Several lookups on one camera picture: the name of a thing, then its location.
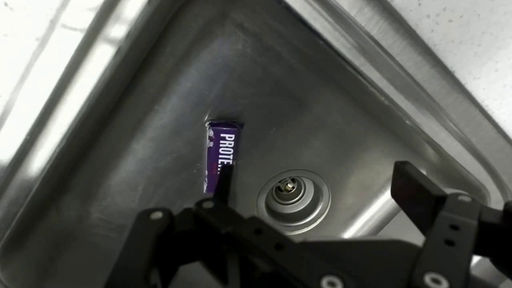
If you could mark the purple protein bar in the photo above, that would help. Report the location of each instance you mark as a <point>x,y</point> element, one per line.
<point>225,149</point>

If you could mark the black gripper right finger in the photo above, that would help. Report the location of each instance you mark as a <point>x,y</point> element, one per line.
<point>454,229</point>

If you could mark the steel sink drain strainer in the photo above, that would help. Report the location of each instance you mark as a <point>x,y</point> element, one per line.
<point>294,201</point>

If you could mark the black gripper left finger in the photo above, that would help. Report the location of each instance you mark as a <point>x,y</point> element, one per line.
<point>177,249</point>

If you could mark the stainless steel double sink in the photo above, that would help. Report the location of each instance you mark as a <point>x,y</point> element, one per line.
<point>134,160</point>

